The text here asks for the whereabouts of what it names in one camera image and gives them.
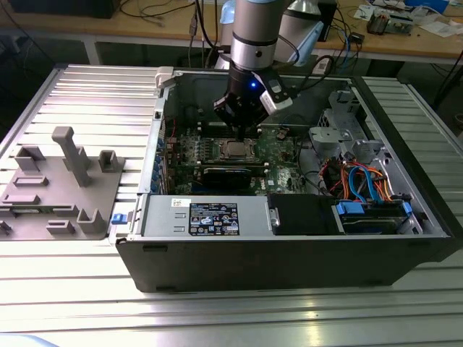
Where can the white label sheet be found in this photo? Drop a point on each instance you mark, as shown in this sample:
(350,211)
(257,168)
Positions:
(321,64)

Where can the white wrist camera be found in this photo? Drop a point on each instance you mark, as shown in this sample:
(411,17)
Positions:
(276,103)

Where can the silver-topped CPU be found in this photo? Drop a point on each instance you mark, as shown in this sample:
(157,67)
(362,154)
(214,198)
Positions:
(235,149)

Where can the silver power supply unit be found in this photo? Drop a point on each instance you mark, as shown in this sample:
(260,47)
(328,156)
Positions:
(159,217)

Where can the black monitor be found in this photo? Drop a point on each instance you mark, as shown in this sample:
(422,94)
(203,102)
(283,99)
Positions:
(61,7)

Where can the grey parts rack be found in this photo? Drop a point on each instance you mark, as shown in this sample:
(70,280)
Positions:
(54,195)

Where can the black graphics card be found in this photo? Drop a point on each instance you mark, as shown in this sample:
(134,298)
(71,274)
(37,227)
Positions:
(226,179)

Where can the black upright box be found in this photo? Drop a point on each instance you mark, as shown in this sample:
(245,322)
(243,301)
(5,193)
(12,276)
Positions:
(327,21)

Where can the pale blue teach pendant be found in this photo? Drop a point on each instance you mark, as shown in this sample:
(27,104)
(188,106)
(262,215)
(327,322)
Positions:
(311,36)

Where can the metal disk bay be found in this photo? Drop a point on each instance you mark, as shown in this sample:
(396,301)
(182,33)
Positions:
(329,134)

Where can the copper heatsink cooler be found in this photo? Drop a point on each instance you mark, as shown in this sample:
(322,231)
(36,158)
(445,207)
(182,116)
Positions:
(378,23)

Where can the grey plastic latch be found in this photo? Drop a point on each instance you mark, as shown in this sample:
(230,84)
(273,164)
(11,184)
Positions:
(164,74)

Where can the white papers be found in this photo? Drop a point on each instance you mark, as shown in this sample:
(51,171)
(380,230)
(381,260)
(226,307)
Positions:
(439,29)

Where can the green circuit board device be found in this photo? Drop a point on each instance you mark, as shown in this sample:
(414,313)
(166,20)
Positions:
(401,25)

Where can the blue plastic latch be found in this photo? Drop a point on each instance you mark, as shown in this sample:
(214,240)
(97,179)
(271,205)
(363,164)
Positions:
(118,219)

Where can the hard disk in blue carrier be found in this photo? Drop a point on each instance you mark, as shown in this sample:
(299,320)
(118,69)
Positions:
(369,226)

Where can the blue box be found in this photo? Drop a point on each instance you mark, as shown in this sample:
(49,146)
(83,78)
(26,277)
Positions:
(427,3)

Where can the CPU socket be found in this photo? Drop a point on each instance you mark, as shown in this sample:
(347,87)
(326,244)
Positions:
(218,158)

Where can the wooden desk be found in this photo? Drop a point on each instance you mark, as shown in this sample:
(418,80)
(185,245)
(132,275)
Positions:
(144,25)

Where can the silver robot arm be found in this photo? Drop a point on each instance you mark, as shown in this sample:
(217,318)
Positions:
(253,39)

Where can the green motherboard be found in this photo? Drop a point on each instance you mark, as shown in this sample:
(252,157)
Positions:
(282,177)

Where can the black PC case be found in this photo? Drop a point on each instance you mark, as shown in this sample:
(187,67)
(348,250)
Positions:
(253,264)

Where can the round coin battery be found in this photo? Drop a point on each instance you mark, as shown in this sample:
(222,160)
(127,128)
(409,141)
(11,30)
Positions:
(281,134)

